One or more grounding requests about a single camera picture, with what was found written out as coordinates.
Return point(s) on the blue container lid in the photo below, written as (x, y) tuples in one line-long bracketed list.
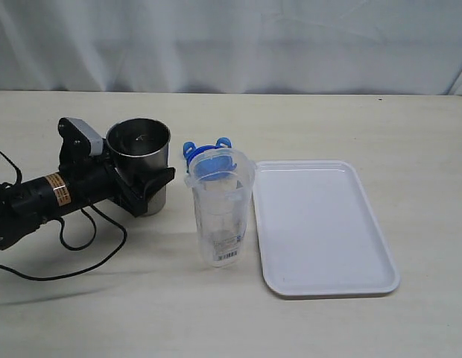
[(210, 168)]

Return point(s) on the white backdrop curtain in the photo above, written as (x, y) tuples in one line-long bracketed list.
[(308, 47)]

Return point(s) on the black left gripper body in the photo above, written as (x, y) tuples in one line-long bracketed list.
[(90, 180)]

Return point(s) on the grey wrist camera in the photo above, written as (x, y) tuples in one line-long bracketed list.
[(81, 138)]

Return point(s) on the white plastic tray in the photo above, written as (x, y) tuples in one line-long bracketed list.
[(318, 235)]

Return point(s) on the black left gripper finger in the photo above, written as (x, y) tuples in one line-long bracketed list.
[(150, 183)]

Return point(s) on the stainless steel cup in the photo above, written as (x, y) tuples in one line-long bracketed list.
[(137, 146)]

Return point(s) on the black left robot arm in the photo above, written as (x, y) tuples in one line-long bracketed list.
[(25, 206)]

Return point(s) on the clear plastic container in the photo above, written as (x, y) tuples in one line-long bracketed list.
[(221, 208)]

